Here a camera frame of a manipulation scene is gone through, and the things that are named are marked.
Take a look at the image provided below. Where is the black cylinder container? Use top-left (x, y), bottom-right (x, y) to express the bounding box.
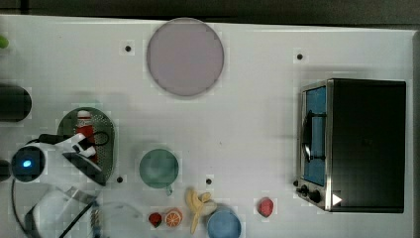
top-left (0, 84), bottom-right (32, 122)

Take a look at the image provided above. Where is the pink strawberry toy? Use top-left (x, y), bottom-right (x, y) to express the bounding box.
top-left (258, 197), bottom-right (273, 218)

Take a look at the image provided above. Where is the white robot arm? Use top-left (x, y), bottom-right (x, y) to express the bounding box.
top-left (10, 133), bottom-right (107, 238)

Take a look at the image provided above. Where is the blue cup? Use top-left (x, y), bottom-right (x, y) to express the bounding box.
top-left (207, 209), bottom-right (242, 238)

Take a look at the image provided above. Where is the black toaster oven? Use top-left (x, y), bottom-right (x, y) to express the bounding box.
top-left (293, 78), bottom-right (406, 213)

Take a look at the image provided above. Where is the green oval strainer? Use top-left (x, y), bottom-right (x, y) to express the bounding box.
top-left (57, 107), bottom-right (115, 181)

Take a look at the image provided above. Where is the green mug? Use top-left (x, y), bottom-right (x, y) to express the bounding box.
top-left (139, 149), bottom-right (179, 196)

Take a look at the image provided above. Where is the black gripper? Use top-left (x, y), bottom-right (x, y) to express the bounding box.
top-left (60, 133), bottom-right (107, 186)

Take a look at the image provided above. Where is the grey round plate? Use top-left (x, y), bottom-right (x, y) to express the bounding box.
top-left (147, 18), bottom-right (225, 96)

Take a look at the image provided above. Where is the peeled toy banana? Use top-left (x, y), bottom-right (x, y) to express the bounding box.
top-left (185, 189), bottom-right (217, 234)

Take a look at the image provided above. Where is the small red strawberry toy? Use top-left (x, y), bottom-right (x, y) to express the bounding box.
top-left (149, 212), bottom-right (162, 228)

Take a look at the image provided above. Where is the red plush ketchup bottle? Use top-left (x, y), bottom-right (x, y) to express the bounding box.
top-left (76, 110), bottom-right (98, 164)

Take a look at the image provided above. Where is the orange slice toy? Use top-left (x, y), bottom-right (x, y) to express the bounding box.
top-left (164, 208), bottom-right (183, 228)

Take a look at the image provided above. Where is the small green object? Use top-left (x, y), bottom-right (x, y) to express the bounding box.
top-left (0, 36), bottom-right (9, 49)

